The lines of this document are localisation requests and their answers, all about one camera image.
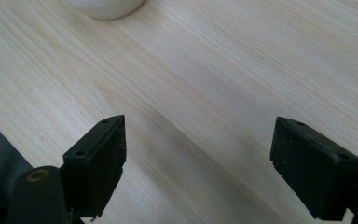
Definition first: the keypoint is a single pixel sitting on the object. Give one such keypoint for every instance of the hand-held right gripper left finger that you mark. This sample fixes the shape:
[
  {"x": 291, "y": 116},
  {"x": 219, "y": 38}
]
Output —
[{"x": 96, "y": 161}]

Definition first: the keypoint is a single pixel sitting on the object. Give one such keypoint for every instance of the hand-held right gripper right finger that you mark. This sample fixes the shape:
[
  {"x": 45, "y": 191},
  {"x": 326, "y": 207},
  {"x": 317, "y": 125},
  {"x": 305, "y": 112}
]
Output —
[{"x": 310, "y": 168}]

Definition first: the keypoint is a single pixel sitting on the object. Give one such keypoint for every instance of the white round container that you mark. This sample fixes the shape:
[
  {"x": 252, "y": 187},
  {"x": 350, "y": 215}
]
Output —
[{"x": 105, "y": 6}]

